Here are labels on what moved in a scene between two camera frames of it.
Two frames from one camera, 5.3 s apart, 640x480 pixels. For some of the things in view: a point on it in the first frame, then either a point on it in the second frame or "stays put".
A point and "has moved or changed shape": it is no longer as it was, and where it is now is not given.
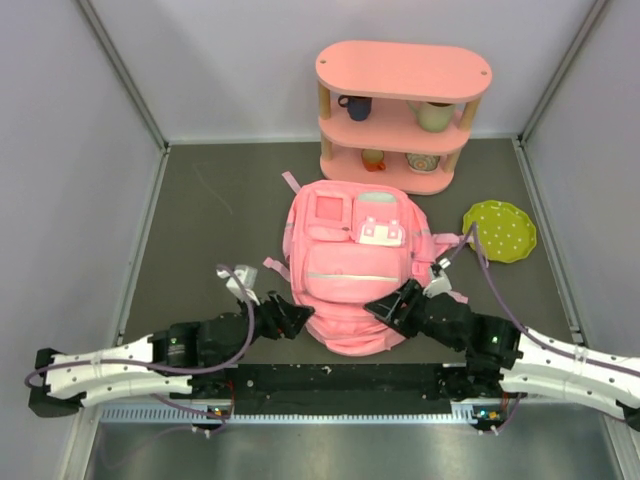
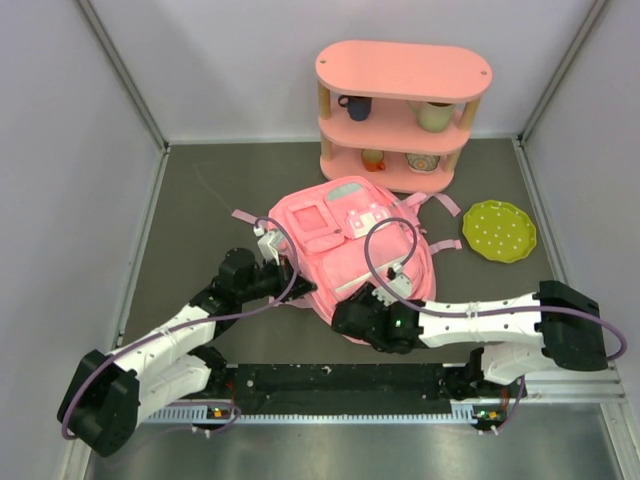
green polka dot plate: x=507 y=232 stays put
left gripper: x=291 y=317 → x=299 y=288
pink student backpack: x=347 y=244 has moved or changed shape
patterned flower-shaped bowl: x=422 y=163 stays put
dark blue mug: x=358 y=107 stays put
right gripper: x=390 y=310 → x=366 y=293
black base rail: x=339 y=388 stays put
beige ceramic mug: x=433 y=117 stays put
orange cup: x=373 y=159 stays put
